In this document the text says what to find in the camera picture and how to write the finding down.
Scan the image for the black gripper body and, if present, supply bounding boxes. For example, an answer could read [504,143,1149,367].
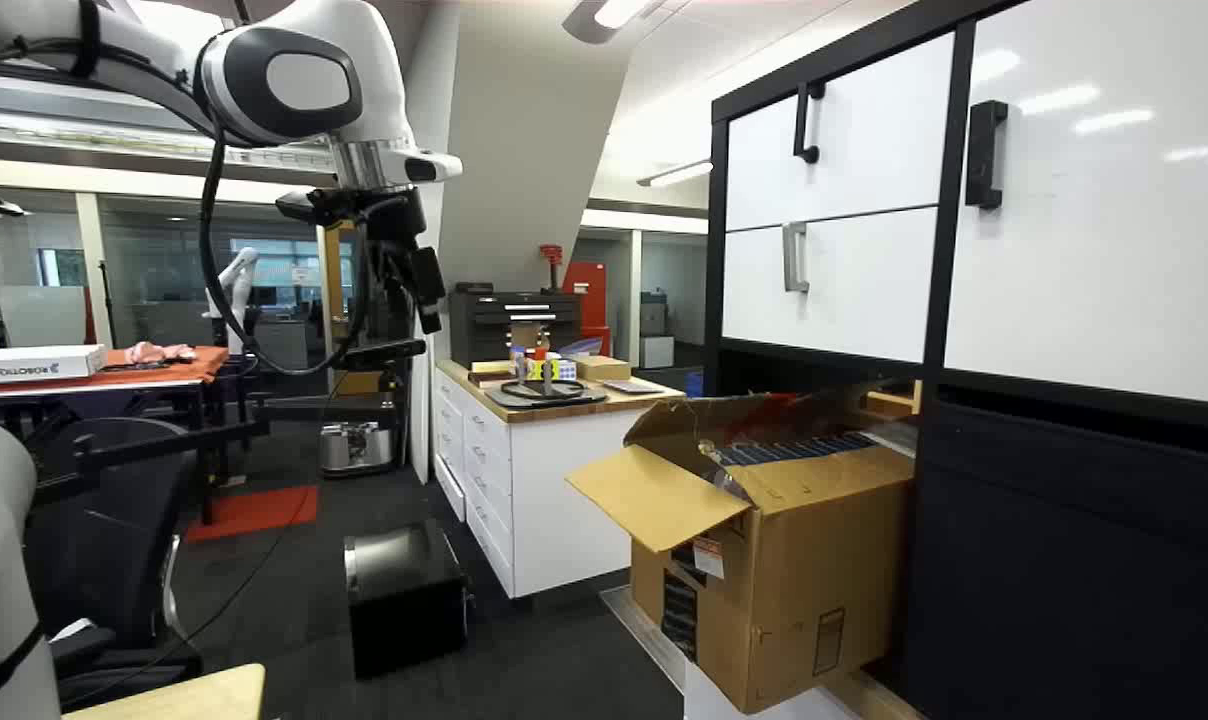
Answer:
[361,190,433,272]

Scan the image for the brown cardboard box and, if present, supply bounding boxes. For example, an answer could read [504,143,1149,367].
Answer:
[564,385,926,720]

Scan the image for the small cardboard box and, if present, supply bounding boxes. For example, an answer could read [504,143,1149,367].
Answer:
[571,353,637,390]

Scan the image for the black box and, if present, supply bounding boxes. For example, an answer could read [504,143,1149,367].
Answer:
[340,521,476,685]

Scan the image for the flat white box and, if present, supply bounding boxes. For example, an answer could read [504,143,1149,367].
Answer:
[0,340,113,391]

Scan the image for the large white cabinet door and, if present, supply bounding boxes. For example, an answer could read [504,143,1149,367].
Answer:
[943,0,1208,414]

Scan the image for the colourful cube toy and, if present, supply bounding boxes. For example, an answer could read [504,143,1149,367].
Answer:
[519,340,564,390]

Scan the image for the silver bin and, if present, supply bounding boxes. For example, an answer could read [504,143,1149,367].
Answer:
[316,418,401,481]

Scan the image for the white counter with wood top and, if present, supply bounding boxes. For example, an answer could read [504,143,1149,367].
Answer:
[430,357,688,603]

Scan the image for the pink items on table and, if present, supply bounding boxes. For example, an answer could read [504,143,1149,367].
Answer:
[104,340,202,373]

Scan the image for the red floor mat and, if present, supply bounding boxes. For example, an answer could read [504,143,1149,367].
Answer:
[183,481,323,549]

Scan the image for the ceiling light panel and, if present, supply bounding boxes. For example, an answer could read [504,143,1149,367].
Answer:
[560,0,673,50]

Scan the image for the orange top table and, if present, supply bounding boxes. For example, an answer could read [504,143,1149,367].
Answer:
[0,343,242,527]

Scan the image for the black office chair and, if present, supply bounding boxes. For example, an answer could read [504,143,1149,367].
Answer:
[20,414,242,712]

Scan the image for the light wooden table corner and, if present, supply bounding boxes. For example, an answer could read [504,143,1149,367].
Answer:
[62,660,271,720]

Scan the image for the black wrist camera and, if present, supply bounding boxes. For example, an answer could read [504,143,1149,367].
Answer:
[271,190,372,227]

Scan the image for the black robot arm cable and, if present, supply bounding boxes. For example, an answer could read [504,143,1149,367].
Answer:
[195,126,384,385]

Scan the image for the white drawer front grey handle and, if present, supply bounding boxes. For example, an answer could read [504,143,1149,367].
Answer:
[720,208,943,367]

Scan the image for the white drawer front black handle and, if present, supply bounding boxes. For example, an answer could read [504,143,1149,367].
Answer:
[720,33,961,233]

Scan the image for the black door handle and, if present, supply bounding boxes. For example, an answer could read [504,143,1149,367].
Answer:
[965,97,1013,215]

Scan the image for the black cabinet frame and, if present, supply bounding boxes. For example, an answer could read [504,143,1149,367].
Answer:
[706,0,1208,720]

